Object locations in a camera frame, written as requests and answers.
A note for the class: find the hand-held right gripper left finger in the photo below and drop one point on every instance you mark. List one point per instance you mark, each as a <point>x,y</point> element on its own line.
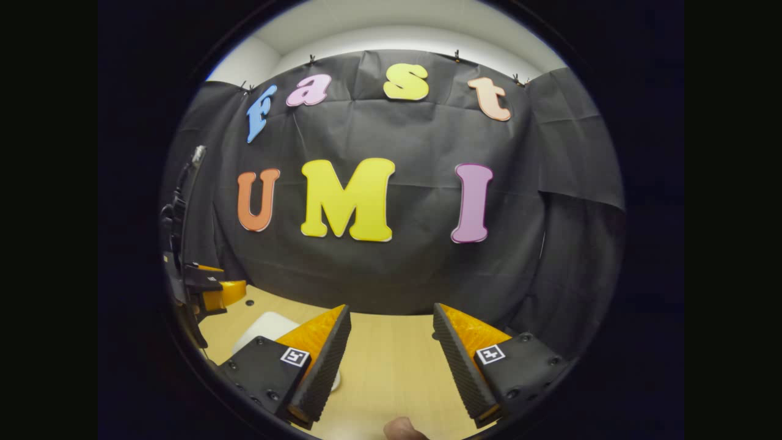
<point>324,366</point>

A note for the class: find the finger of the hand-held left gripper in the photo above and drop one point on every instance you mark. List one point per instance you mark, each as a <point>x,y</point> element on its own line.
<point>204,282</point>
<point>208,267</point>

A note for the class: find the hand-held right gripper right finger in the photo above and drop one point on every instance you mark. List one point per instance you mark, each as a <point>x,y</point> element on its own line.
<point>461,366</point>

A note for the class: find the white suitcase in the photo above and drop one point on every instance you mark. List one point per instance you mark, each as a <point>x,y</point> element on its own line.
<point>269,327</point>

